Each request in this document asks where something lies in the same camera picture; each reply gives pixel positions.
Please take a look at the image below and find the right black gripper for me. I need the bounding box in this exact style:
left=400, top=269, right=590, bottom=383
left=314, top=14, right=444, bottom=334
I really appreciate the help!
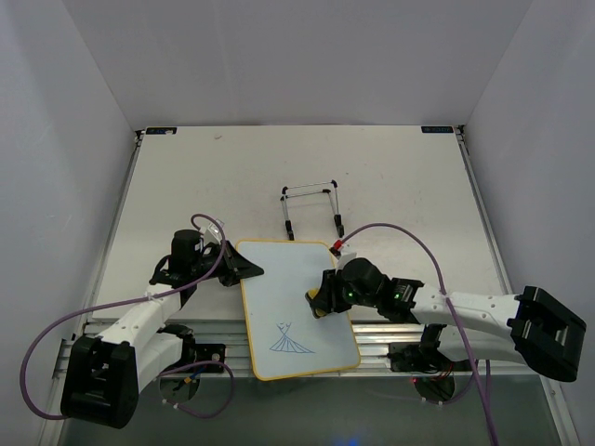
left=312, top=269, right=378, bottom=315

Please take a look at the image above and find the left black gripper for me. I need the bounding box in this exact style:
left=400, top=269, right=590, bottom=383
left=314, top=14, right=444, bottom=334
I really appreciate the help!
left=192, top=240, right=263, bottom=287

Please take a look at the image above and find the yellow black eraser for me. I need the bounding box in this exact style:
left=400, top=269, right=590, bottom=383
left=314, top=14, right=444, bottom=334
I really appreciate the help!
left=305, top=288, right=327, bottom=319

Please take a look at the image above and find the yellow framed whiteboard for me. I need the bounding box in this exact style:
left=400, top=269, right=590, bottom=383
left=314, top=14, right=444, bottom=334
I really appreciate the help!
left=236, top=240, right=361, bottom=381

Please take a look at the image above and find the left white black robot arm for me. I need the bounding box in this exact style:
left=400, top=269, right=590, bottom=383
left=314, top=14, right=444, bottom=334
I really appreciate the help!
left=60, top=230, right=264, bottom=428

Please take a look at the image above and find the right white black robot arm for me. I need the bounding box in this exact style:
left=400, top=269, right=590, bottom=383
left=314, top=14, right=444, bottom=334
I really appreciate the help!
left=305, top=257, right=587, bottom=382

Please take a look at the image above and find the left blue corner label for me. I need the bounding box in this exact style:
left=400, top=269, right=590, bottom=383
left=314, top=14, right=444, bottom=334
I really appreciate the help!
left=145, top=126, right=178, bottom=136

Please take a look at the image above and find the blue corner label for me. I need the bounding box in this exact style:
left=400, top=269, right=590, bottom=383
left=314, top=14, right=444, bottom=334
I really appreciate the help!
left=420, top=125, right=454, bottom=134
left=145, top=126, right=178, bottom=136

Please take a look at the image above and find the right blue corner label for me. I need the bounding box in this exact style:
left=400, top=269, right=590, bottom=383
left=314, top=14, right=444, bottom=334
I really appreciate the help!
left=420, top=125, right=454, bottom=134

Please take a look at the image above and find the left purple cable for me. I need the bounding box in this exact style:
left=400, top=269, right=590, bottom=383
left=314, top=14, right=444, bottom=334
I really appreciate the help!
left=19, top=213, right=235, bottom=420

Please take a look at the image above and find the purple cable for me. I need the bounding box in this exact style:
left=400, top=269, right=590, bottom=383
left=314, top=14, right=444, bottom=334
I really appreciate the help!
left=341, top=222, right=501, bottom=446
left=19, top=213, right=235, bottom=420

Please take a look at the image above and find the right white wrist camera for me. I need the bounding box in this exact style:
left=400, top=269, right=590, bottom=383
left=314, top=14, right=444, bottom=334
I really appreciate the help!
left=329, top=240, right=357, bottom=270

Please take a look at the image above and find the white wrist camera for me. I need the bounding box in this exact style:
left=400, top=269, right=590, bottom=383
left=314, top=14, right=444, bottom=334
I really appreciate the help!
left=329, top=240, right=357, bottom=270
left=200, top=223, right=223, bottom=244

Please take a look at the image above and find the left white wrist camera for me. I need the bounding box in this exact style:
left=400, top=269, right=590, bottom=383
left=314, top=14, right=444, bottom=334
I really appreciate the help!
left=200, top=223, right=223, bottom=244

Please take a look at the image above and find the aluminium rail frame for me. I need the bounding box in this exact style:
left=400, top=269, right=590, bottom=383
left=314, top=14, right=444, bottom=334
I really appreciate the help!
left=51, top=320, right=559, bottom=380

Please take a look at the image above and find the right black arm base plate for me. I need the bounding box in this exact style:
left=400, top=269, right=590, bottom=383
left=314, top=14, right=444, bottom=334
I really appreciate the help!
left=387, top=343, right=471, bottom=374

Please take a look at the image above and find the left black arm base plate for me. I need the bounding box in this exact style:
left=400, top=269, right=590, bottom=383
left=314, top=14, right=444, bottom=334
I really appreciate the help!
left=165, top=344, right=226, bottom=374

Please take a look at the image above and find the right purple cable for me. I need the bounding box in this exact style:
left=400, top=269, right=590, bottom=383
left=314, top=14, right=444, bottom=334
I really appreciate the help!
left=341, top=222, right=501, bottom=446

